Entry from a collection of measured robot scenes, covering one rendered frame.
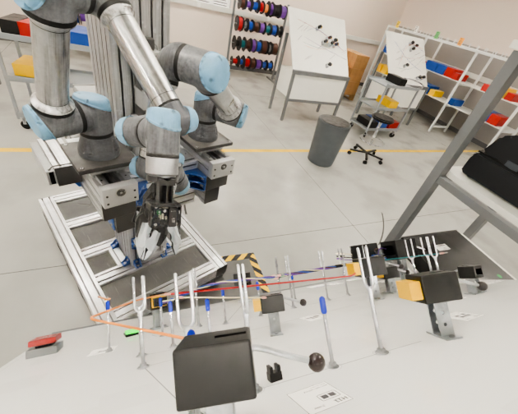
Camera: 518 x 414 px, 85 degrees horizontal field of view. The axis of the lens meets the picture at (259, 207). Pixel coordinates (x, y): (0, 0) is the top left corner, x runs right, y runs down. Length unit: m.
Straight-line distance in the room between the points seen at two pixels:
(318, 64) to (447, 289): 5.22
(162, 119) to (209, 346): 0.54
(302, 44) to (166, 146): 4.94
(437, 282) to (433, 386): 0.17
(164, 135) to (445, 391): 0.63
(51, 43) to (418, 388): 1.03
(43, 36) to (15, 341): 1.68
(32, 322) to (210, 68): 1.82
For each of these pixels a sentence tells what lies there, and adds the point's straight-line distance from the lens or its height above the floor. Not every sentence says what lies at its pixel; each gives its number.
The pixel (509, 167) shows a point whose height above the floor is 1.55.
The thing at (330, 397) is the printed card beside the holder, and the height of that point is 1.52.
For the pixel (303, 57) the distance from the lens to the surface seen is 5.43.
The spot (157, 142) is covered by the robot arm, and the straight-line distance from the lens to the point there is 0.68.
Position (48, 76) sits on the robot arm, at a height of 1.50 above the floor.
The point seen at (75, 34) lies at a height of 1.06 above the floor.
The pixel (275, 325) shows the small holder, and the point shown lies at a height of 1.31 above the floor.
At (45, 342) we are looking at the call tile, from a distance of 0.83.
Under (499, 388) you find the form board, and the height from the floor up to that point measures 1.58.
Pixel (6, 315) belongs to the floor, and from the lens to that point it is 2.34.
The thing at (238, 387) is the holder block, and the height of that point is 1.60.
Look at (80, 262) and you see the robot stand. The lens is 2.16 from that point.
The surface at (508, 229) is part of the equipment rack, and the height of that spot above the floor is 1.43.
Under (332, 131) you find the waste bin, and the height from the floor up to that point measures 0.55.
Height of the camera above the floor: 1.82
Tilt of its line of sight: 37 degrees down
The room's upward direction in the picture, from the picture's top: 15 degrees clockwise
